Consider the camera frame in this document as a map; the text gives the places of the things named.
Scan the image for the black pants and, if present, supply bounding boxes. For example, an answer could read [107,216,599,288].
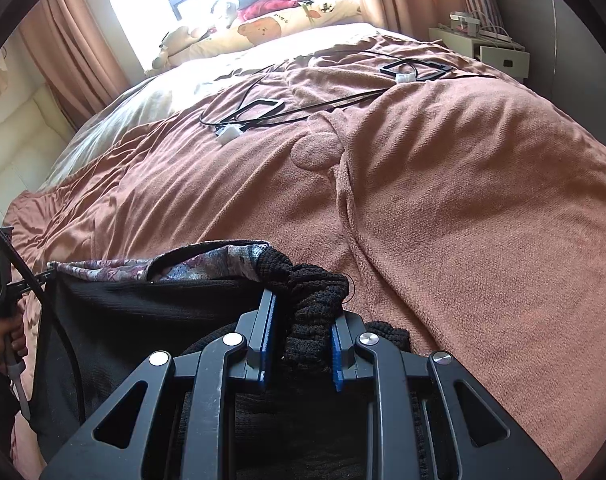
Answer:
[30,241,411,480]

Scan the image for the small white nightstand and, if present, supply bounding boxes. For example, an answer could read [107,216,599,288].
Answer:
[428,25,531,81]

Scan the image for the white power strip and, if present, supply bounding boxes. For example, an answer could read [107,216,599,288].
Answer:
[478,27,514,46]

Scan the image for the black rectangular loop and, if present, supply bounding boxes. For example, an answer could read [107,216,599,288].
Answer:
[218,97,287,126]
[379,58,454,86]

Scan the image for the cream duvet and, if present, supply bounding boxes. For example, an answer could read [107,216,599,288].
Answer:
[38,22,379,191]

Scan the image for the grey white plush toy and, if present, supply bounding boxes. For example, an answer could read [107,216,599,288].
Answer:
[210,0,244,28]

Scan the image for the brown blanket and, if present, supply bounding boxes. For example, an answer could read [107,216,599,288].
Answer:
[3,22,606,480]

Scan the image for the cream padded headboard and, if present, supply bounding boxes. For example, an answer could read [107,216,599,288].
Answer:
[0,40,78,241]

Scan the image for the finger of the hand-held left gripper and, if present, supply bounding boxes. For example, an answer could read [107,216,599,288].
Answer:
[8,270,56,293]

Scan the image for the beige plush toy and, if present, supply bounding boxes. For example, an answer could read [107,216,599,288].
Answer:
[150,25,204,71]

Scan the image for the person's left hand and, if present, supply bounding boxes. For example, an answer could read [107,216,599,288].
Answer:
[0,317,28,376]

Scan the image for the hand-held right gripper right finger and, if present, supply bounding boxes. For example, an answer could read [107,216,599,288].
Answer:
[330,312,564,480]

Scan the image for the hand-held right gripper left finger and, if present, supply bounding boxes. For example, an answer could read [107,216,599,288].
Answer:
[38,290,284,480]

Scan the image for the striped bag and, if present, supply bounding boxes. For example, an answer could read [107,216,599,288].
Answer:
[458,0,501,31]

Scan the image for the red cloth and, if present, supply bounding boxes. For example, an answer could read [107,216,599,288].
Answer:
[238,0,304,23]

